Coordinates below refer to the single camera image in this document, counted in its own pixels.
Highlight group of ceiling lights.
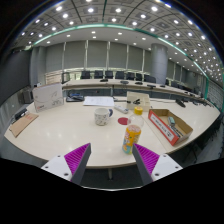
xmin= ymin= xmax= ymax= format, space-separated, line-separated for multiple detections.
xmin=19 ymin=0 xmax=221 ymax=73

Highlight small black device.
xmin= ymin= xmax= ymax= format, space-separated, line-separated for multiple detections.
xmin=13 ymin=107 xmax=29 ymax=121

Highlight long curved conference desk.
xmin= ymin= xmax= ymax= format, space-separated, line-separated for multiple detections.
xmin=61 ymin=78 xmax=214 ymax=108

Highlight yellow-capped clear drink bottle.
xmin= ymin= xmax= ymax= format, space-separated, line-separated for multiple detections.
xmin=121 ymin=106 xmax=145 ymax=155

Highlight white paper sheets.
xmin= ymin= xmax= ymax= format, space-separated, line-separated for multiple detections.
xmin=82 ymin=95 xmax=116 ymax=108

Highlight white desk organizer box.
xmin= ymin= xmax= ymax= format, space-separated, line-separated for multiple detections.
xmin=126 ymin=91 xmax=152 ymax=113

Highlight brown flat envelope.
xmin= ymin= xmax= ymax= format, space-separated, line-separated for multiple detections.
xmin=8 ymin=112 xmax=40 ymax=138

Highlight white printed cardboard box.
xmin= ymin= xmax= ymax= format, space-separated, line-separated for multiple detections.
xmin=31 ymin=82 xmax=65 ymax=113

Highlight flat round red coaster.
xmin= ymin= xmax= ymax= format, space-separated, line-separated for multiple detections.
xmin=117 ymin=116 xmax=130 ymax=126

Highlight white patterned mug, blue handle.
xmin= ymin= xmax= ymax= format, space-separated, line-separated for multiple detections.
xmin=93 ymin=107 xmax=114 ymax=127

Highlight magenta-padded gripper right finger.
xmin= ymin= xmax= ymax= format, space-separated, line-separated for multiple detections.
xmin=131 ymin=143 xmax=184 ymax=186

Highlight white remote control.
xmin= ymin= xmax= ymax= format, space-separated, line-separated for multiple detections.
xmin=113 ymin=104 xmax=130 ymax=115

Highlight open cardboard box, red side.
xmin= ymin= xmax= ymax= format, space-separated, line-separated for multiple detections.
xmin=147 ymin=108 xmax=194 ymax=147

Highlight row of black office chairs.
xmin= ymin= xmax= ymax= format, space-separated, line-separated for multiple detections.
xmin=79 ymin=69 xmax=201 ymax=96

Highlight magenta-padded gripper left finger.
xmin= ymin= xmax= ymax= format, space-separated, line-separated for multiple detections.
xmin=40 ymin=142 xmax=92 ymax=186

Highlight small teal item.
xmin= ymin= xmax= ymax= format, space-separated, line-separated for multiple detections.
xmin=167 ymin=115 xmax=177 ymax=127

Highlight grey cabinet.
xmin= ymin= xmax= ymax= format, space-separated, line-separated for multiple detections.
xmin=21 ymin=89 xmax=34 ymax=104

